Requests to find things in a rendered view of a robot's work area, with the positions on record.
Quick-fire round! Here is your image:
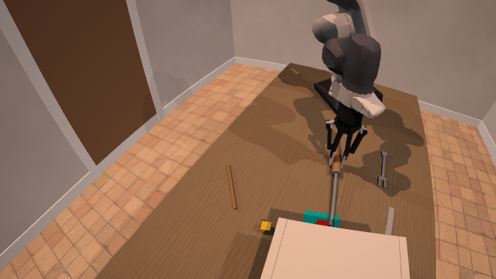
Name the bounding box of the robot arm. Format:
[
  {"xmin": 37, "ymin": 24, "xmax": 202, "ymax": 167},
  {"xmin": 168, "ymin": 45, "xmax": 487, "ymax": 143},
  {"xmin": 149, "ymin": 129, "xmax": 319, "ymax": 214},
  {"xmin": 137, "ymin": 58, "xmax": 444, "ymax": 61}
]
[{"xmin": 312, "ymin": 0, "xmax": 385, "ymax": 119}]

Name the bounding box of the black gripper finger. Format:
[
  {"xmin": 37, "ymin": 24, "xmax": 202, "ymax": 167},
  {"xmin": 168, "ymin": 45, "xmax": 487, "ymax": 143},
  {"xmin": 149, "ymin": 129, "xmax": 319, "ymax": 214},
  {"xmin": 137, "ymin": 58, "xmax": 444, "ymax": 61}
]
[
  {"xmin": 341, "ymin": 126, "xmax": 367, "ymax": 168},
  {"xmin": 326, "ymin": 120, "xmax": 346, "ymax": 167}
]

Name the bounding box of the teal square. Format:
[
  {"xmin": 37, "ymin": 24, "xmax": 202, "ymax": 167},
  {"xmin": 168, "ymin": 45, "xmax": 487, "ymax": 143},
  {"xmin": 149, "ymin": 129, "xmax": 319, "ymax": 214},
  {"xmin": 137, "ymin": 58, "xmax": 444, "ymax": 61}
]
[{"xmin": 304, "ymin": 210, "xmax": 340, "ymax": 228}]

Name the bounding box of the small yellow cube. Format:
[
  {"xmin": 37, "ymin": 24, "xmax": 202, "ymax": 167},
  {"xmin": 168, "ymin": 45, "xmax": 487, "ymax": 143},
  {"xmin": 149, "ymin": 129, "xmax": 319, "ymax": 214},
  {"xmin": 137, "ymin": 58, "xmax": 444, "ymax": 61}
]
[{"xmin": 260, "ymin": 221, "xmax": 271, "ymax": 234}]

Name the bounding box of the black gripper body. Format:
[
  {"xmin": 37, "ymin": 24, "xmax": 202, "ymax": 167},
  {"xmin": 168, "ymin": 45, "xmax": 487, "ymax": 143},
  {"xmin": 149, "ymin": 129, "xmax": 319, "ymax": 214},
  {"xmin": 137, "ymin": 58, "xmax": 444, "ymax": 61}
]
[{"xmin": 334, "ymin": 102, "xmax": 363, "ymax": 135}]

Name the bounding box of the red block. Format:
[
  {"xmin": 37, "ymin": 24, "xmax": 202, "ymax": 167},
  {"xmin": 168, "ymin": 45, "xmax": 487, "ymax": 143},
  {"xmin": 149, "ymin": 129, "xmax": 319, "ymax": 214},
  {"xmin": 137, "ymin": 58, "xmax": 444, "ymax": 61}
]
[{"xmin": 316, "ymin": 219, "xmax": 329, "ymax": 226}]

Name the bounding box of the white flat bar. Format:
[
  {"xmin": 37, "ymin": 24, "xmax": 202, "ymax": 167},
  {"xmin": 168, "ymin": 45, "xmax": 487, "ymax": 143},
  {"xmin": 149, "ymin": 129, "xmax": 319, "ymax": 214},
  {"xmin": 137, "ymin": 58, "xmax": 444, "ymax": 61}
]
[{"xmin": 385, "ymin": 207, "xmax": 395, "ymax": 235}]

